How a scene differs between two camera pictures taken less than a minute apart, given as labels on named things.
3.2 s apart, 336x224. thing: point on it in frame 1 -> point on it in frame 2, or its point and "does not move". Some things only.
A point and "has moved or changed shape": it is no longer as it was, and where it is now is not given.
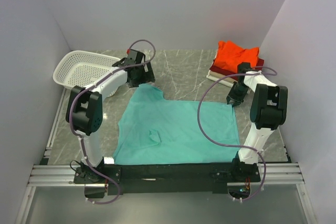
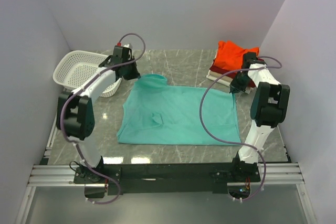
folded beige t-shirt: [228, 78] does not move
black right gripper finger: [229, 97] -> [234, 85]
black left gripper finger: [133, 83] -> [129, 77]
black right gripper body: [239, 91] -> [243, 80]
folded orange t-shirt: [229, 55] does not move
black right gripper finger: [235, 103] -> [240, 89]
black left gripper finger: [151, 77] -> [135, 73]
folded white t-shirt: [221, 82] does not move
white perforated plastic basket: [78, 68] does not move
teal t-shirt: [154, 130] has moved or changed shape
